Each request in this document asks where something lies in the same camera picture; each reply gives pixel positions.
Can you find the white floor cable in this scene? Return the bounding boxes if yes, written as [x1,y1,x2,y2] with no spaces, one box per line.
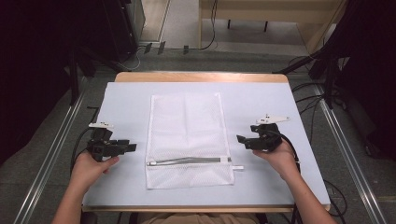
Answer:
[122,46,148,72]

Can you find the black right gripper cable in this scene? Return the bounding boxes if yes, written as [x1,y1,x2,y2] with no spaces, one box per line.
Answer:
[270,129,303,224]

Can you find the person's right hand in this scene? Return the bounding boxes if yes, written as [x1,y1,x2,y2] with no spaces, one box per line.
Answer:
[251,137,302,182]

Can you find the metal floor rail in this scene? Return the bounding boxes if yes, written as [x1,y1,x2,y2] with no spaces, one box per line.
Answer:
[12,89,88,224]
[313,83,388,224]

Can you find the black hanging cable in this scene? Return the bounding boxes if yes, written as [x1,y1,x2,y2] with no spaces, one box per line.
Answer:
[199,0,219,51]

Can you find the black metal stand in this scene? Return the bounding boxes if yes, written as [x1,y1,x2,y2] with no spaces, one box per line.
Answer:
[273,43,347,110]

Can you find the white mesh laundry bag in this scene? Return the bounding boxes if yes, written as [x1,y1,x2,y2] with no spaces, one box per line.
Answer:
[145,91,245,190]

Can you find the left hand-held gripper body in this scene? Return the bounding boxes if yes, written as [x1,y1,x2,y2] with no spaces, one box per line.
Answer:
[86,121,126,162]

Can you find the light blue table mat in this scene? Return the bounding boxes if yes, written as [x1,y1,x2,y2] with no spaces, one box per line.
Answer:
[81,81,332,208]

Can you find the person's beige clothing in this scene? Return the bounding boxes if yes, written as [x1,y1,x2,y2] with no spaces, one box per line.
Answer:
[135,212,260,224]

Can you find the black curtain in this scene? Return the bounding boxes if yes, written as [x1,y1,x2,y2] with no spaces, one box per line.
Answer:
[323,0,396,161]
[0,0,106,166]

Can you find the black floor cables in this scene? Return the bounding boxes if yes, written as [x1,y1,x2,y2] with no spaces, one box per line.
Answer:
[290,81,325,145]

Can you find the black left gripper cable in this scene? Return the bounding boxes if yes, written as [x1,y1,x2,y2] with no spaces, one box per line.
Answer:
[69,126,94,175]

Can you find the wooden table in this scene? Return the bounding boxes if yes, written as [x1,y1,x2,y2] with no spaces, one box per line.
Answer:
[81,71,332,215]

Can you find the black floor cable loop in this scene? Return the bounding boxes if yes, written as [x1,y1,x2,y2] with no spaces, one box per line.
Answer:
[322,178,348,218]

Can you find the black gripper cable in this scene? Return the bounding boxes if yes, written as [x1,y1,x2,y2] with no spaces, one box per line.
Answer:
[270,129,303,224]
[69,126,94,175]

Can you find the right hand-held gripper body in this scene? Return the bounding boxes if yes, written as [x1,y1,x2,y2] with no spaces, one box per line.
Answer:
[249,114,291,153]

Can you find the person's left hand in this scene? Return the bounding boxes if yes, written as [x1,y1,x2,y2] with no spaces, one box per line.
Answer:
[69,150,120,189]

